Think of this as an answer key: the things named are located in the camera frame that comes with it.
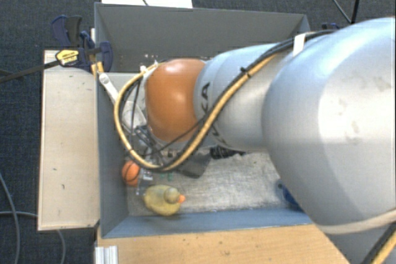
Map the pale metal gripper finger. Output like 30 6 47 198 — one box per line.
135 168 153 196

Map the orange ball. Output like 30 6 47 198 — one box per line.
121 160 142 187

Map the yellow toy duck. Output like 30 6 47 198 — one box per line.
143 184 187 217

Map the pale wood flat board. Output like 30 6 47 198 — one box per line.
37 49 101 231

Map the grey metal bin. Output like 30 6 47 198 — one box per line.
93 2 314 239

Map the blue round object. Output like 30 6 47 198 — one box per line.
276 179 306 211

